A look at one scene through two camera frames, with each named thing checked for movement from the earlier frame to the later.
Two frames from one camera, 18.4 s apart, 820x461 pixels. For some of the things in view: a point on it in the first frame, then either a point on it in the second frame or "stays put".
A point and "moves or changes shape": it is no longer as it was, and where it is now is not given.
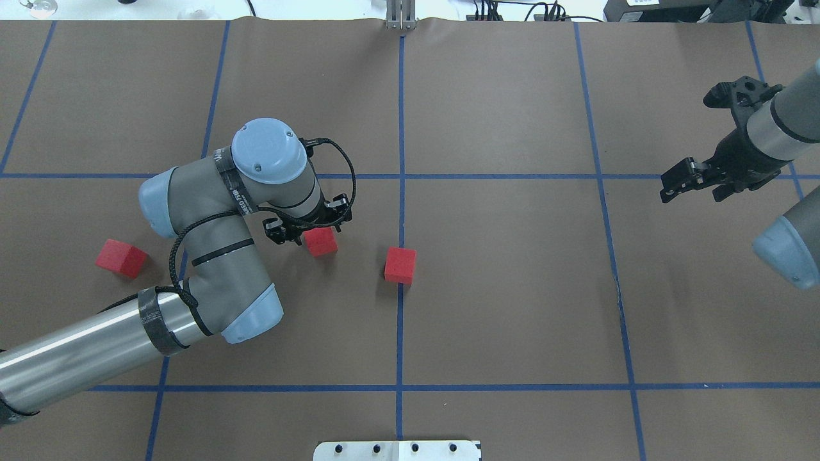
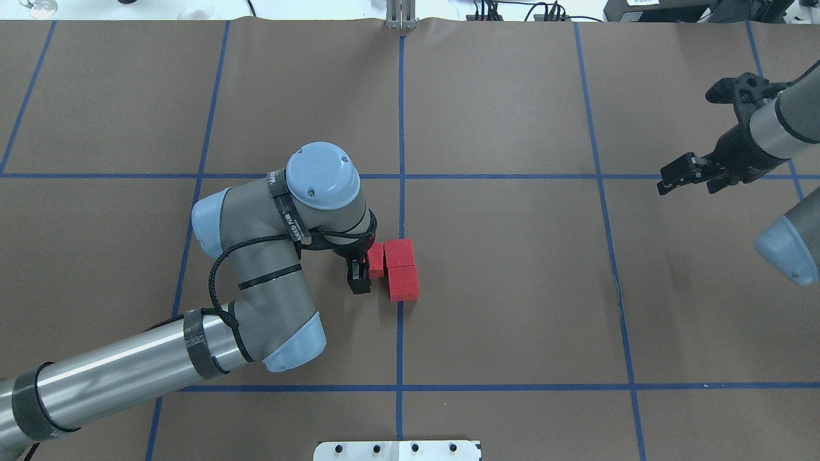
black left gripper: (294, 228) → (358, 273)
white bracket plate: (437, 450) stays put
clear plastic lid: (40, 8) stays put
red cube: (321, 241) moves or changes shape
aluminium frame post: (401, 15) stays put
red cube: (122, 257) → (375, 259)
